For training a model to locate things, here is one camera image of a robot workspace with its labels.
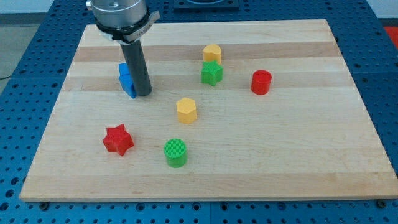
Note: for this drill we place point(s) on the wooden board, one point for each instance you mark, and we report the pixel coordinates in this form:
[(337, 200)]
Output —
[(309, 138)]

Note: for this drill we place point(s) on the blue block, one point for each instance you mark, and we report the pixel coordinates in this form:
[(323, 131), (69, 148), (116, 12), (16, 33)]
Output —
[(126, 80)]

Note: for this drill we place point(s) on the green star block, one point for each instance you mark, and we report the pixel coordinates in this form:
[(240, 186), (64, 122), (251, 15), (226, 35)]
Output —
[(211, 73)]

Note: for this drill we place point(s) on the red star block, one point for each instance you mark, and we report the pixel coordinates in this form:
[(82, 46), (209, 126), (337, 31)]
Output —
[(118, 140)]

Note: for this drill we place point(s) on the red cylinder block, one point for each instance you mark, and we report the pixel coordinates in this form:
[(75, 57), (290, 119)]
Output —
[(261, 81)]

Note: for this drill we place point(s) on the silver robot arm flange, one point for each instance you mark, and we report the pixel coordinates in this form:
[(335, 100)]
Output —
[(125, 21)]

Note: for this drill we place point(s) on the green cylinder block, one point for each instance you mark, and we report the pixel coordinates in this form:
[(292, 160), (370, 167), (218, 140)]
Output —
[(175, 151)]

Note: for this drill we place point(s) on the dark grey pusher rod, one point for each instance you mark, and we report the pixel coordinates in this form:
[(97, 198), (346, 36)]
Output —
[(134, 57)]

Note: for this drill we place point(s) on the yellow hexagon block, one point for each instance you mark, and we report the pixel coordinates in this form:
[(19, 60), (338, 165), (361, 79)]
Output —
[(186, 110)]

